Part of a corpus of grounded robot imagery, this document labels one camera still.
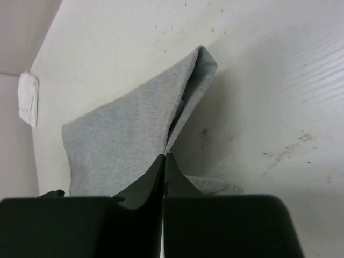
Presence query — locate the grey tank top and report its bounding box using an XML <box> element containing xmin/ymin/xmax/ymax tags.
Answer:
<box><xmin>61</xmin><ymin>45</ymin><xmax>245</xmax><ymax>198</ymax></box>

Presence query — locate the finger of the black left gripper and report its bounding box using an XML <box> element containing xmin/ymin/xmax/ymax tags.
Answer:
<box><xmin>38</xmin><ymin>189</ymin><xmax>65</xmax><ymax>198</ymax></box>

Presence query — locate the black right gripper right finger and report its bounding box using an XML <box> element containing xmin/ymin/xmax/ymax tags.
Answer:
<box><xmin>163</xmin><ymin>154</ymin><xmax>304</xmax><ymax>257</ymax></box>

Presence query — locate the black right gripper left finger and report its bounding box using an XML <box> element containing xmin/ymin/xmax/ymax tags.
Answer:
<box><xmin>1</xmin><ymin>155</ymin><xmax>164</xmax><ymax>257</ymax></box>

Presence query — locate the white folded tank top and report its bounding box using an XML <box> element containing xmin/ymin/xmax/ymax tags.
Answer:
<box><xmin>17</xmin><ymin>72</ymin><xmax>39</xmax><ymax>127</ymax></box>

